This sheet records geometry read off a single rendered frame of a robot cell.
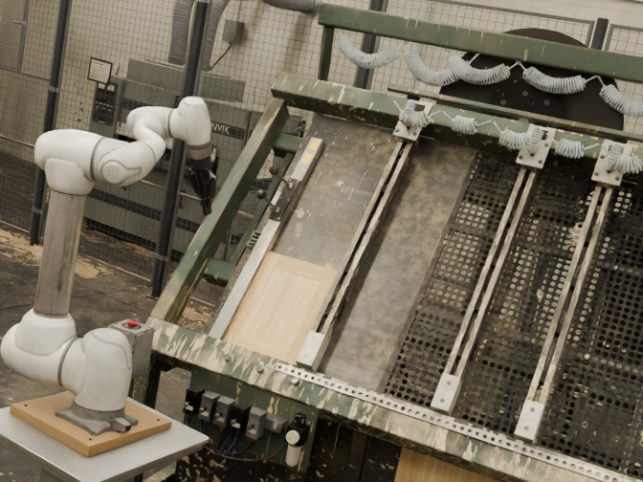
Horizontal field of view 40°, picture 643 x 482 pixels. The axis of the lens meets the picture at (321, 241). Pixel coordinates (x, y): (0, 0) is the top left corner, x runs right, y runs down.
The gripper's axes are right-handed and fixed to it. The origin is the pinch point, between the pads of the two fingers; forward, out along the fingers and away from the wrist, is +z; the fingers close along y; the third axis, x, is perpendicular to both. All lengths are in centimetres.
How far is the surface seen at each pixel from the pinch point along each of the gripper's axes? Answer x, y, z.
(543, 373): -16, -126, 36
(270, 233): -20.2, -11.9, 18.9
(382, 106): -80, -27, -14
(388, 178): -58, -42, 5
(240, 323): 11.6, -20.7, 38.1
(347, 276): -16, -50, 23
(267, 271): -9.1, -18.2, 27.7
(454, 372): -6, -99, 40
